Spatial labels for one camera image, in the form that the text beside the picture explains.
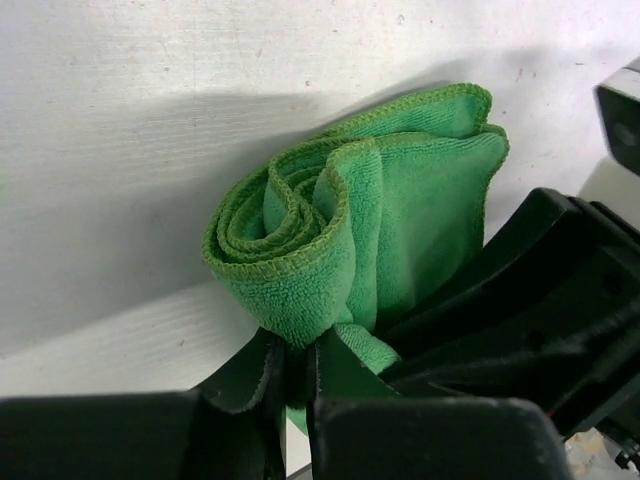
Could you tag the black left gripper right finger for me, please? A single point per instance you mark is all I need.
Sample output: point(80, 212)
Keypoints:
point(360, 428)

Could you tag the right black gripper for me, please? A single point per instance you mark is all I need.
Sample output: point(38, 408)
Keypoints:
point(548, 311)

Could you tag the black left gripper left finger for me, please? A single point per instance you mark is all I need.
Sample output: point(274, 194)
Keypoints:
point(227, 427)

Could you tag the green microfiber towel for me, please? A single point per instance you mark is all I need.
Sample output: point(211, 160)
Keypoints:
point(351, 229)

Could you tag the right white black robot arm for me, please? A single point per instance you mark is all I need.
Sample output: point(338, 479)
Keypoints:
point(618, 99)

